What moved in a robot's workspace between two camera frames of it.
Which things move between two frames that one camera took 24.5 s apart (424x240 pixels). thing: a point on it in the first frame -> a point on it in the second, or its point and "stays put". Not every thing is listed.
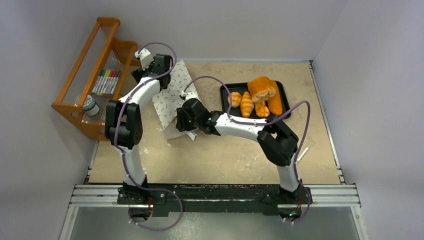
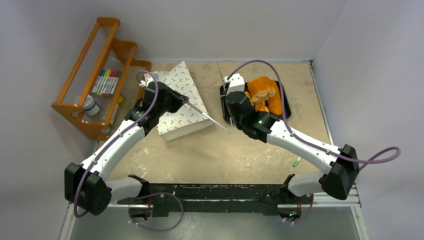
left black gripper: [138, 74] -> [177, 100]
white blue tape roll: [90, 107] stays put
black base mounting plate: [216, 199] stays put
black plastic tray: [226, 93] stays put
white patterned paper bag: [174, 90] stays put
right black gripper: [182, 120] -> [231, 108]
